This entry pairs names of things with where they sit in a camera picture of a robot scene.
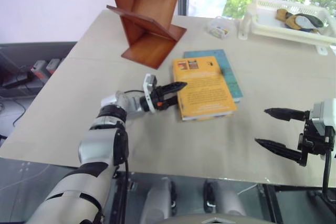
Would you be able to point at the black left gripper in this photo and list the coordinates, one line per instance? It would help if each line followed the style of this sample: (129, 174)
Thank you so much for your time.
(160, 99)

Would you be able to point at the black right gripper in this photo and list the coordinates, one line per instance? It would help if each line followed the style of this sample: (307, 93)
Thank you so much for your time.
(312, 142)

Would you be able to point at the orange paperback book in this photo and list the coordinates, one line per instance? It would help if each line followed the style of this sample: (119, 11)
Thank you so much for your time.
(204, 90)

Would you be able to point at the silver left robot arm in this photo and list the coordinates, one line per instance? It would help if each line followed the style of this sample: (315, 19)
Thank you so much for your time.
(99, 145)

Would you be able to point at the brown wooden zigzag bookshelf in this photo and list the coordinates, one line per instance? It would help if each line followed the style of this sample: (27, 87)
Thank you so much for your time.
(147, 48)

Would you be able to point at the teal hardcover book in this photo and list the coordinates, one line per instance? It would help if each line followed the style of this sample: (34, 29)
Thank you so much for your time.
(231, 77)

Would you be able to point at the clear plastic small-parts box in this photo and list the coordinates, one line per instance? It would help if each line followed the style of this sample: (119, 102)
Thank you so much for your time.
(220, 28)

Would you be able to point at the grey black rounded shape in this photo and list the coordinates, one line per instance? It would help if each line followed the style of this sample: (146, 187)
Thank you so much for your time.
(225, 200)

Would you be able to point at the yellow and dark cloth bundle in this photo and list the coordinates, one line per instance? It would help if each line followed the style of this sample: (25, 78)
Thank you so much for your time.
(299, 20)

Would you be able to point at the white plastic slotted rack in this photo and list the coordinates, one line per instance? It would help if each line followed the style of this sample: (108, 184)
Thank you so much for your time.
(265, 16)

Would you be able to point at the grey red battery pack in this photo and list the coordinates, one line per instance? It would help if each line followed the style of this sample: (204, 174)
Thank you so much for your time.
(39, 68)
(53, 65)

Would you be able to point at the dark grey side shelf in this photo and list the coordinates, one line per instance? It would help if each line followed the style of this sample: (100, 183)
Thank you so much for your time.
(15, 51)

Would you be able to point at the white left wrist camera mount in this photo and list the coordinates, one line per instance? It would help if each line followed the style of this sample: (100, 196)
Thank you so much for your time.
(148, 81)

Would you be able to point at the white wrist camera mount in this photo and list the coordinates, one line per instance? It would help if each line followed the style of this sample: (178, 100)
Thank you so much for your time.
(148, 81)
(321, 113)

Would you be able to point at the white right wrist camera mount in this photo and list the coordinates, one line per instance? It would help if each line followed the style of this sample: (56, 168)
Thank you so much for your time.
(321, 113)

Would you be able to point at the black metal table frame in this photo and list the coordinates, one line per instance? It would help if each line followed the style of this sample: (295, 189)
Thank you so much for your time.
(270, 200)

